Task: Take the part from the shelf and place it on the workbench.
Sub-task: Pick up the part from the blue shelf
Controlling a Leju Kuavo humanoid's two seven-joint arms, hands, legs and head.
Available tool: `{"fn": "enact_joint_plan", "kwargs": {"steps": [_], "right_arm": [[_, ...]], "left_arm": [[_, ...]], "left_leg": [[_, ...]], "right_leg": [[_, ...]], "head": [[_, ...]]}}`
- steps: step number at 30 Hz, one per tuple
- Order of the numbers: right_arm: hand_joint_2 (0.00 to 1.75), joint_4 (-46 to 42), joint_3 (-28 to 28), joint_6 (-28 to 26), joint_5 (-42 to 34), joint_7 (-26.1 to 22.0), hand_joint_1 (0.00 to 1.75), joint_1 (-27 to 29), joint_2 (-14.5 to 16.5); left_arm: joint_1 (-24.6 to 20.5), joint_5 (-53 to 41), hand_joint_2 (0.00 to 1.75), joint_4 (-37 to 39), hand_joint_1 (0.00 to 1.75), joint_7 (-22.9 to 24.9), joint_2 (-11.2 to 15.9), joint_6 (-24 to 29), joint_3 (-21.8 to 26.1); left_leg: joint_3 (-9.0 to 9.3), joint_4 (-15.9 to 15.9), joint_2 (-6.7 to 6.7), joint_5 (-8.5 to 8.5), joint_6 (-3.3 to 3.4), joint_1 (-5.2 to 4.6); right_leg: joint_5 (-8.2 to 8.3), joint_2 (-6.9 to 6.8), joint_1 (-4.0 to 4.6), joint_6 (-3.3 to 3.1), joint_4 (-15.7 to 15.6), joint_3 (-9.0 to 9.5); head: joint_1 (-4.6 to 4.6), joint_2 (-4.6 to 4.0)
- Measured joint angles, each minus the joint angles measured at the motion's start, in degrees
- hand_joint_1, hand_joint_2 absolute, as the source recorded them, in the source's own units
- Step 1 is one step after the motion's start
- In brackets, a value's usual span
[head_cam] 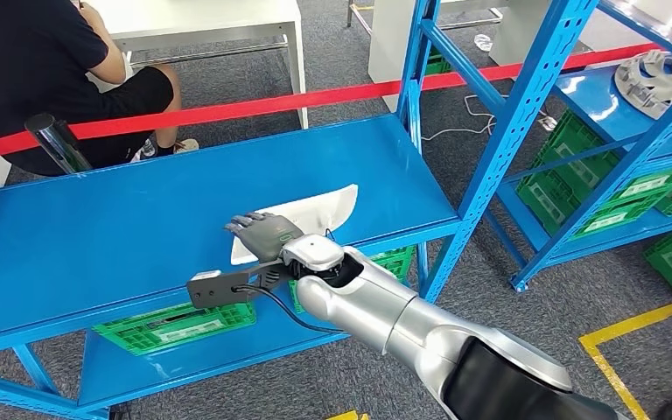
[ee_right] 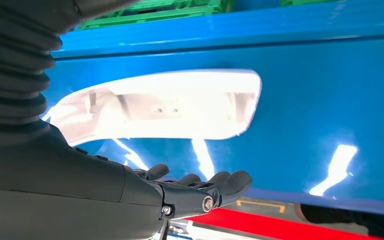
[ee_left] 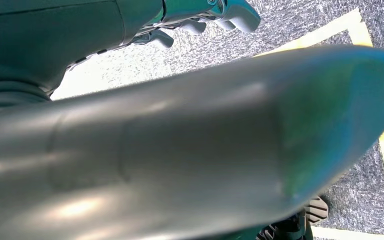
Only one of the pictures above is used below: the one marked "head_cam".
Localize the red barrier belt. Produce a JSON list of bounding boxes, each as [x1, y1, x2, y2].
[[0, 33, 672, 165]]

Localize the black stanchion post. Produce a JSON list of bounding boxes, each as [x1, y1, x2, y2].
[[24, 113, 94, 175]]

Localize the grey metal disc part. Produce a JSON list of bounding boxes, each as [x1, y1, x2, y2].
[[613, 49, 672, 136]]

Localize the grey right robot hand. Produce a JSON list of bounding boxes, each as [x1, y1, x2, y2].
[[224, 212, 305, 263]]

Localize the person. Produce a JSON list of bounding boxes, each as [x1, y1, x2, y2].
[[0, 0, 201, 178]]

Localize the low blue steel shelf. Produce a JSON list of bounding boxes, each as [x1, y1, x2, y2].
[[0, 113, 465, 420]]

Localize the tall blue steel rack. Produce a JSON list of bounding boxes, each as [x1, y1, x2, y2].
[[396, 0, 672, 294]]

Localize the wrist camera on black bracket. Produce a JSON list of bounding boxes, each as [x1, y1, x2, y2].
[[186, 259, 294, 310]]

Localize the white plastic shell part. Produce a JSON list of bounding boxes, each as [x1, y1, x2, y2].
[[230, 184, 359, 267]]

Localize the black camera cable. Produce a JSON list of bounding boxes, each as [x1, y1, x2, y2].
[[234, 283, 346, 336]]

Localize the white panel-leg desk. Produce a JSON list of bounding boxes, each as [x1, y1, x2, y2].
[[346, 0, 592, 114]]

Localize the white floor cable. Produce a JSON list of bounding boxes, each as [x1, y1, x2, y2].
[[419, 94, 546, 144]]

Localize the white table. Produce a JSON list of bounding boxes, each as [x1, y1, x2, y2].
[[83, 0, 309, 130]]

